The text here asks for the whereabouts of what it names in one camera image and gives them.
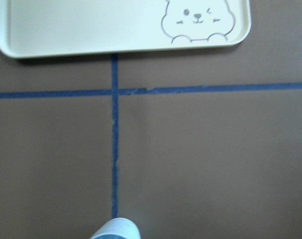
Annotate light blue plastic cup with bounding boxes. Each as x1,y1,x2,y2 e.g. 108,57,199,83
91,218,141,239

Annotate cream bear tray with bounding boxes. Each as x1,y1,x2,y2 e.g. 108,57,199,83
0,0,251,59

